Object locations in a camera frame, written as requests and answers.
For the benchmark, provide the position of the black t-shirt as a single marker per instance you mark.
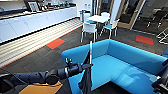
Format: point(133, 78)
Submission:
point(86, 81)

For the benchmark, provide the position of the white clothes hanger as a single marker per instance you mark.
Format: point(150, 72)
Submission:
point(90, 50)

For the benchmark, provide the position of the large blue sofa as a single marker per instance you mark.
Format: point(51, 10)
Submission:
point(116, 66)

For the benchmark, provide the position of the white chair with blue seat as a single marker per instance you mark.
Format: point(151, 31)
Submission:
point(105, 14)
point(111, 25)
point(89, 27)

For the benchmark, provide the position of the square white table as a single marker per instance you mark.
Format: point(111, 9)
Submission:
point(97, 18)

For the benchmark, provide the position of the blue trash bin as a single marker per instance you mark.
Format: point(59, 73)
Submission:
point(82, 16)

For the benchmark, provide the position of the wooden framed glass door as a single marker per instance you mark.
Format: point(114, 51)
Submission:
point(131, 13)
point(106, 6)

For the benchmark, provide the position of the white kitchen counter cabinets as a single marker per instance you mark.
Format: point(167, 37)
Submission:
point(26, 25)

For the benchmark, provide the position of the black framed picture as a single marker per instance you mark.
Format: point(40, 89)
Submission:
point(34, 6)

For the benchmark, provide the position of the small blue armchair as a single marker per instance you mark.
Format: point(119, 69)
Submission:
point(165, 52)

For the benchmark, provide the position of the black office chair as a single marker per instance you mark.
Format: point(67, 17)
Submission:
point(156, 18)

